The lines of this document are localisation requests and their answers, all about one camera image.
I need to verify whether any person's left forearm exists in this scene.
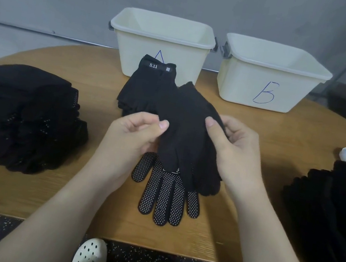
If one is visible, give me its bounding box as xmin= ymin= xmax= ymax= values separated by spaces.
xmin=0 ymin=147 xmax=121 ymax=262

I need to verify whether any grey wall pipe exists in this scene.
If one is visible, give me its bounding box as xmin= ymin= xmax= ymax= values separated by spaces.
xmin=0 ymin=20 xmax=111 ymax=48

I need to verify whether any black strapped glove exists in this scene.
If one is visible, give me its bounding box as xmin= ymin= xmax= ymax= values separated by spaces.
xmin=114 ymin=50 xmax=186 ymax=125

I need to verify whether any person's right hand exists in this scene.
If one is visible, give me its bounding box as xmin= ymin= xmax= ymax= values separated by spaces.
xmin=192 ymin=112 xmax=277 ymax=208

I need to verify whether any pile of black gloves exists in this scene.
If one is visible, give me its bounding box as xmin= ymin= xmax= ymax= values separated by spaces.
xmin=0 ymin=61 xmax=99 ymax=184

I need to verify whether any person's left white shoe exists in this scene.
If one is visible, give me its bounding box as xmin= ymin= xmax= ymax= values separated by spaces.
xmin=72 ymin=235 xmax=110 ymax=262

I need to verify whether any person's left hand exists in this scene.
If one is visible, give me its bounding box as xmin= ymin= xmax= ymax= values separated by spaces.
xmin=85 ymin=104 xmax=171 ymax=196

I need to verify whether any white plastic bin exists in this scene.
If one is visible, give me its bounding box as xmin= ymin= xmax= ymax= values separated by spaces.
xmin=101 ymin=3 xmax=222 ymax=90
xmin=211 ymin=31 xmax=338 ymax=120

